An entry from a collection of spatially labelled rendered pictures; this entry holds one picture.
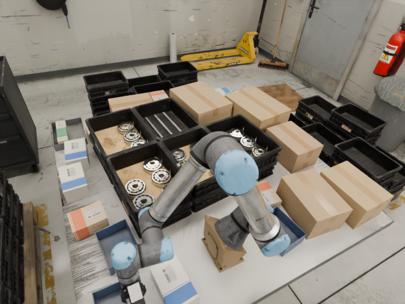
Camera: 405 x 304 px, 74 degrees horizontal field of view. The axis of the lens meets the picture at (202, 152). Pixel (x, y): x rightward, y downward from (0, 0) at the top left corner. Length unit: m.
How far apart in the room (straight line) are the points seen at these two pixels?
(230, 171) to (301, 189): 0.82
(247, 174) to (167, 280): 0.63
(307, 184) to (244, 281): 0.60
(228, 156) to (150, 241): 0.40
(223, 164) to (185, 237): 0.73
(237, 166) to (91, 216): 0.90
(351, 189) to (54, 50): 4.03
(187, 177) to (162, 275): 0.48
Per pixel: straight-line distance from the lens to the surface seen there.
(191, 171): 0.88
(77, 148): 1.81
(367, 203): 1.60
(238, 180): 0.74
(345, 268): 2.41
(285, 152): 1.77
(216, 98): 2.01
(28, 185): 2.88
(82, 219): 1.44
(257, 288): 1.32
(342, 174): 1.69
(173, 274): 1.21
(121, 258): 0.90
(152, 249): 0.92
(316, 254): 1.49
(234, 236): 1.18
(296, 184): 1.51
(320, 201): 1.48
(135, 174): 1.50
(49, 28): 4.42
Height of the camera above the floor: 1.89
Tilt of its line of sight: 41 degrees down
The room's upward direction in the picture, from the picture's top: 4 degrees clockwise
